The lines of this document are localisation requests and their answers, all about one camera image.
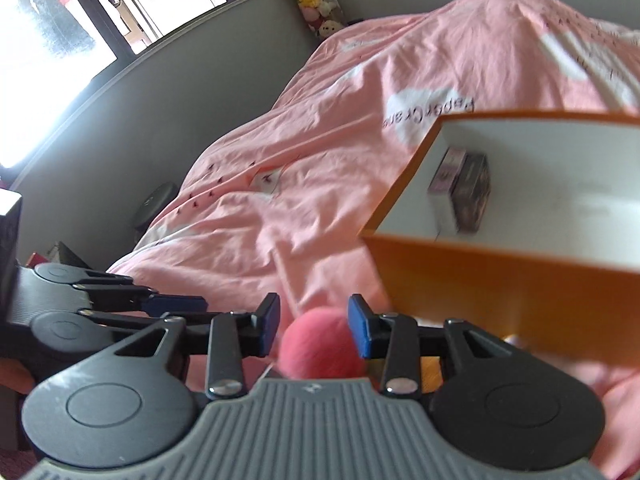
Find small dark printed box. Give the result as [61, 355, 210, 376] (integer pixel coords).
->
[427, 146, 494, 235]

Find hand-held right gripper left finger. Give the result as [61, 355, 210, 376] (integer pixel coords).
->
[112, 292, 282, 402]

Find pink pom-pom ball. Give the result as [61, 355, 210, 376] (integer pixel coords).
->
[277, 309, 369, 379]

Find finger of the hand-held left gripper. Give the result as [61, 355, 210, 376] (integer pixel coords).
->
[77, 309, 174, 345]
[72, 267, 209, 317]

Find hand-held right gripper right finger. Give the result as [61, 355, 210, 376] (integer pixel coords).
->
[347, 294, 502, 401]

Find window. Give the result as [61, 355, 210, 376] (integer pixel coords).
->
[0, 0, 251, 171]

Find black round stool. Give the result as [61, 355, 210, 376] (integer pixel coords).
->
[131, 182, 179, 234]

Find dark hanging garment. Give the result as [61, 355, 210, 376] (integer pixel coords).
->
[17, 0, 96, 58]

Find pink printed duvet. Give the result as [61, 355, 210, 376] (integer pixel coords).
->
[107, 0, 640, 480]

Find orange cardboard box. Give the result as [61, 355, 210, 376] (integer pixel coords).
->
[360, 109, 640, 377]

